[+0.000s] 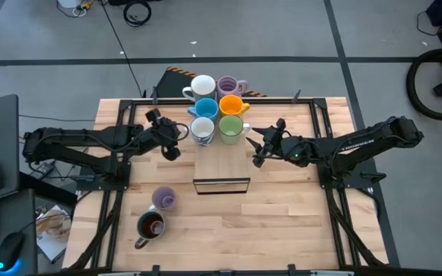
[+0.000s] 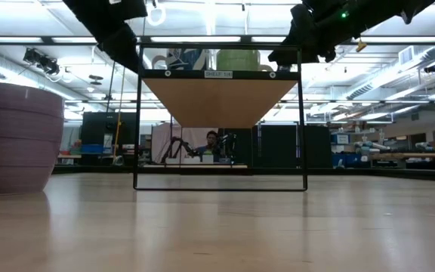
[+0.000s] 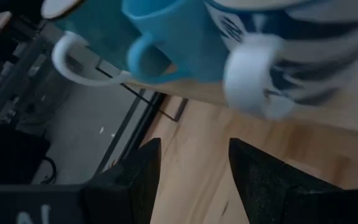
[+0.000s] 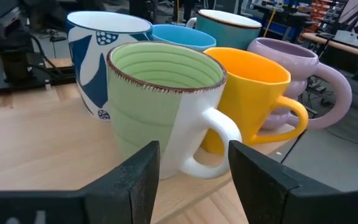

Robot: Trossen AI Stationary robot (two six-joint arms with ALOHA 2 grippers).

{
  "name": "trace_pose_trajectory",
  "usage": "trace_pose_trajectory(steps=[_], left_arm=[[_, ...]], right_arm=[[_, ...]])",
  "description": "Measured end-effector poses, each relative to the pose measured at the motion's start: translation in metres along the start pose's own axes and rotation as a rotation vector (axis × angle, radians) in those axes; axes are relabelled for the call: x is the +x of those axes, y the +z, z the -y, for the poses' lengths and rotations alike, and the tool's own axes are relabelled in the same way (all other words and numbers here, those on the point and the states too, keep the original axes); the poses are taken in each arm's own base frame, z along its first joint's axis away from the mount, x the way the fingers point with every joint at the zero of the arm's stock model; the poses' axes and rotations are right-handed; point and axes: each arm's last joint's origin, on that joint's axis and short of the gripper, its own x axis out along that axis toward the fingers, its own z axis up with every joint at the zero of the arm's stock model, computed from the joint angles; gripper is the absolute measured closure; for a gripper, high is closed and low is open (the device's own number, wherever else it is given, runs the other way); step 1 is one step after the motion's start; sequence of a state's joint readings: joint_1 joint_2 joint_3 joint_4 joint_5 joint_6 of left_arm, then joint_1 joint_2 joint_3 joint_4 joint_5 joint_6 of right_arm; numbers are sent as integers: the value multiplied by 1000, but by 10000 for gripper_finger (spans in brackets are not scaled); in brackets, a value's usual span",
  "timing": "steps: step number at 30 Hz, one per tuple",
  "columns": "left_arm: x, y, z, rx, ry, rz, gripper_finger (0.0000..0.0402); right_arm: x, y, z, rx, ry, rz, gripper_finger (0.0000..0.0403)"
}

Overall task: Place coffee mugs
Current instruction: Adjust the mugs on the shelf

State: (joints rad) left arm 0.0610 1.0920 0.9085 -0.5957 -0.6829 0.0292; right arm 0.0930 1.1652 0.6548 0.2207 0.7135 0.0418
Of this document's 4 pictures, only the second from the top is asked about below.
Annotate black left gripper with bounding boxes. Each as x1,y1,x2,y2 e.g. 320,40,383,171
62,0,149,73

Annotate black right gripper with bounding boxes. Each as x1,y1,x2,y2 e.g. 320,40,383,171
267,2,340,73

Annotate green mug with cream handle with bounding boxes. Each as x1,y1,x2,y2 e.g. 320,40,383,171
216,48,275,72

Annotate blue white floral mug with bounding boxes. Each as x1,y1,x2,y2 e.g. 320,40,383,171
152,48,211,71

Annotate purple ribbed bowl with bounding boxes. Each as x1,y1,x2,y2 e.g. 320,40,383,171
0,81,66,196

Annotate black ceiling spotlights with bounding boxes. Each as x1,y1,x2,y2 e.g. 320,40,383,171
23,48,61,76

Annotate black cabinet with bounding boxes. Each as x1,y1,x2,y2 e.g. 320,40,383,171
80,111,138,167

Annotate black partition panels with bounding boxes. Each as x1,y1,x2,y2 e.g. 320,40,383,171
219,124,332,169

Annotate pale pink partition curtain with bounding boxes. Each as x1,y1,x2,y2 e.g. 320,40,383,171
151,122,218,165

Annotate person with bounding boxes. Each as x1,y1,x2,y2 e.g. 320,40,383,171
196,130,226,163

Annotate blue storage bins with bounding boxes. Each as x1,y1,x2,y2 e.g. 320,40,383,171
331,152,370,169

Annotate wooden workbench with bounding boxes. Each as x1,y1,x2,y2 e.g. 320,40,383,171
368,150,435,170

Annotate white hanging ring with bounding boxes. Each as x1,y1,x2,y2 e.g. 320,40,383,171
146,3,168,27

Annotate wooden shelf with black frame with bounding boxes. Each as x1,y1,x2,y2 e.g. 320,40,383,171
132,42,309,192

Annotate black aluminium table frame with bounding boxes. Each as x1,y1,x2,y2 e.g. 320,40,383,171
51,165,435,184

